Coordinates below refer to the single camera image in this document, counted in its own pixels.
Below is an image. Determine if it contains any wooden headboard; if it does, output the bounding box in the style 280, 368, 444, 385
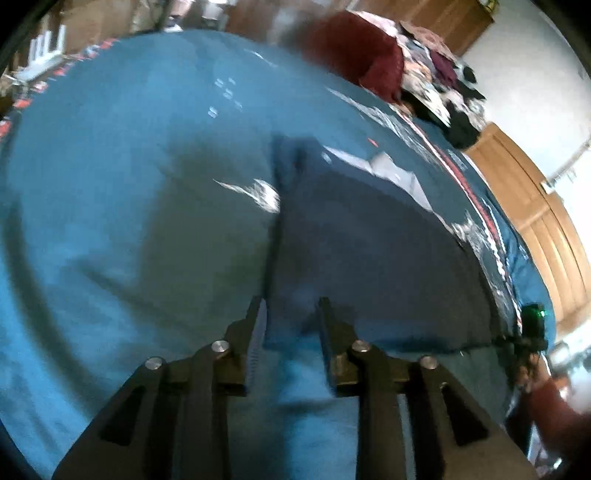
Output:
462, 122, 591, 327

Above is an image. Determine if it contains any wooden cabinet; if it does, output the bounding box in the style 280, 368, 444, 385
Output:
397, 0, 496, 58

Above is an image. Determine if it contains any pile of mixed clothes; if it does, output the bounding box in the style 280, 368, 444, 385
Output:
360, 9, 489, 149

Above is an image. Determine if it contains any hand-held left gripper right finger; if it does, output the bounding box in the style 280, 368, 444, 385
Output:
316, 296, 539, 480

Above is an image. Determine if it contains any dark red cloth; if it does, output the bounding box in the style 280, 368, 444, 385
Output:
302, 11, 407, 105

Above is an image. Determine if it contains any blue patterned blanket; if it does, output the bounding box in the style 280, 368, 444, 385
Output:
0, 28, 561, 480

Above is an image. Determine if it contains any navy blue garment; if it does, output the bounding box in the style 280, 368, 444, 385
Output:
265, 134, 498, 357

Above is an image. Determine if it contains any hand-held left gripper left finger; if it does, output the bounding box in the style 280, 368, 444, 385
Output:
52, 295, 269, 480

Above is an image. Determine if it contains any white upright object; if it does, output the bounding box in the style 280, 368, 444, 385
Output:
18, 25, 64, 79

